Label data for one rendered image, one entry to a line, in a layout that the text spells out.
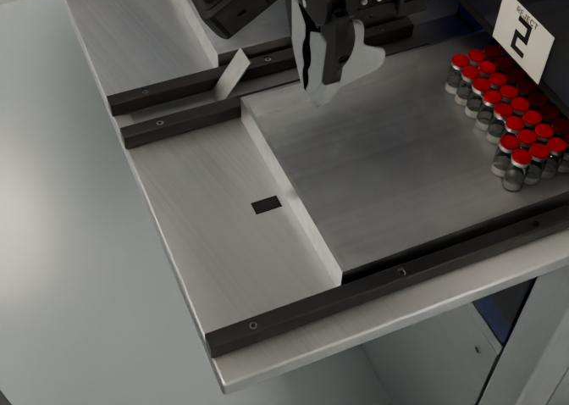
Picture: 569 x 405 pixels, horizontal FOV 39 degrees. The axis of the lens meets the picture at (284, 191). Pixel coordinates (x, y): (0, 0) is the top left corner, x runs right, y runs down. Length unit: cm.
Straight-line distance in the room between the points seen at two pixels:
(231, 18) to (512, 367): 71
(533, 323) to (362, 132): 31
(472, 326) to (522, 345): 13
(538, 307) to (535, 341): 5
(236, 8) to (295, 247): 34
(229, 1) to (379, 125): 44
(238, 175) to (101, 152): 129
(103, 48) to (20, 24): 157
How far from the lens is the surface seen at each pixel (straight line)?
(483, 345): 116
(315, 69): 61
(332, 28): 56
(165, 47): 104
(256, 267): 80
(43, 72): 241
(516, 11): 86
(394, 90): 98
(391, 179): 88
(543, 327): 100
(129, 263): 190
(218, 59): 97
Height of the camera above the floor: 153
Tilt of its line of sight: 50 degrees down
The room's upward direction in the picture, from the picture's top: 2 degrees clockwise
